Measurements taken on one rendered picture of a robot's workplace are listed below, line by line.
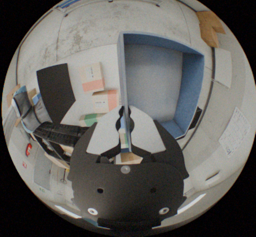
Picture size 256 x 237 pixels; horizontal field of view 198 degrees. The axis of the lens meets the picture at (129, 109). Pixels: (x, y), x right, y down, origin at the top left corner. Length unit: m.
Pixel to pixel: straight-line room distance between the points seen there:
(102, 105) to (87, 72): 0.21
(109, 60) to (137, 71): 0.38
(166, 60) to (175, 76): 0.04
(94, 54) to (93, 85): 0.19
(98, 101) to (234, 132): 2.87
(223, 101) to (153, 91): 2.58
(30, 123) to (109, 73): 0.56
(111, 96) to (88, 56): 0.29
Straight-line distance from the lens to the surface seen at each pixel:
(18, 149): 3.53
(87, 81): 0.48
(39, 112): 0.49
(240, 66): 2.68
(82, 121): 0.65
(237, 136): 2.76
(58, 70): 0.52
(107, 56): 0.53
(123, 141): 0.72
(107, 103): 0.51
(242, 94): 2.59
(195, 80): 0.19
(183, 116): 0.23
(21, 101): 0.49
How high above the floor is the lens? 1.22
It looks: 57 degrees down
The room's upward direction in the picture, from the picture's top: 163 degrees clockwise
